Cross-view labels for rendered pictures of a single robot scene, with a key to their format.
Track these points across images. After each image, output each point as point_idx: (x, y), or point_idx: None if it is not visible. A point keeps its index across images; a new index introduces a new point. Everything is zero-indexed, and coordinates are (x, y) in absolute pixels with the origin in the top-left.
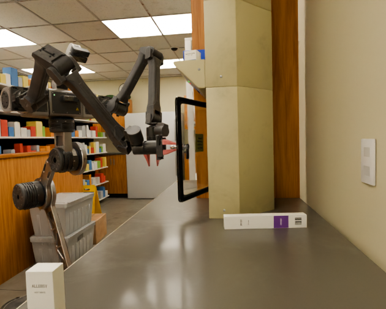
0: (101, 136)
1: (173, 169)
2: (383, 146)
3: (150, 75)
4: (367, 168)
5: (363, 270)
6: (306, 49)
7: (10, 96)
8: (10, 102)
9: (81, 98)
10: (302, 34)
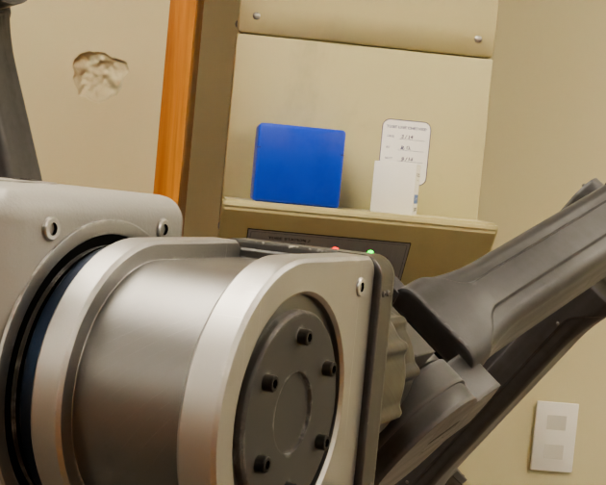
0: None
1: None
2: (596, 416)
3: (7, 104)
4: (558, 448)
5: None
6: (197, 119)
7: (375, 370)
8: (371, 436)
9: (548, 369)
10: (161, 57)
